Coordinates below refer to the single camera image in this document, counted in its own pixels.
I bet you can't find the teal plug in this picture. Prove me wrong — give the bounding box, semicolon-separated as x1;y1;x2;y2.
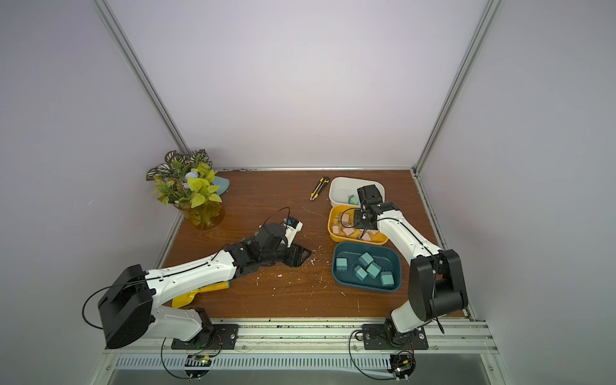
366;262;383;279
380;271;396;287
353;266;367;282
358;253;374;268
335;258;348;271

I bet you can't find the white storage box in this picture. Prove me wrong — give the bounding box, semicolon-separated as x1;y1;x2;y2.
329;176;385;208

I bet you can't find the yellow storage box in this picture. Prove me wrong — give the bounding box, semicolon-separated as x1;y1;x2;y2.
327;205;388;245

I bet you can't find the dark teal storage box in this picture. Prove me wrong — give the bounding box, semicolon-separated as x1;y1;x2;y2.
332;242;403;294

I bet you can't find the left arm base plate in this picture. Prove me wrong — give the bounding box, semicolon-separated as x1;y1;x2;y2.
171;323;239;351

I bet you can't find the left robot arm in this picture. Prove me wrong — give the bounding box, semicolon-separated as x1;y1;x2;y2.
97;218;311;350

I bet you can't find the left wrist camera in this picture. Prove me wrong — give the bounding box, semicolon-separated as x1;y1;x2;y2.
284;217;303;248

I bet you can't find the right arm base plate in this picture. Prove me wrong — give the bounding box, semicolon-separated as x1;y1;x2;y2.
360;322;428;351

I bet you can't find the teal plug bottom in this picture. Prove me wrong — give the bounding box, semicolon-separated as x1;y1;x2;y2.
353;266;367;282

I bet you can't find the yellow toy shovel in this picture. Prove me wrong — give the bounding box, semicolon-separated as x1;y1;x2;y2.
172;282;230;309

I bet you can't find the green plug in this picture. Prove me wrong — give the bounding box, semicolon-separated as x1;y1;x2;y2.
347;195;359;205

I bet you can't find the artificial plant in amber vase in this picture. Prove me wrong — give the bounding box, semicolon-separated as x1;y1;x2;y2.
146;149;224;230

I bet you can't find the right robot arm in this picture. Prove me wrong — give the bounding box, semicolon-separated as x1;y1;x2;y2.
357;184;468;338

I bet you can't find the light blue oval object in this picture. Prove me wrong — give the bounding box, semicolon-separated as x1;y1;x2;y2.
212;176;230;196

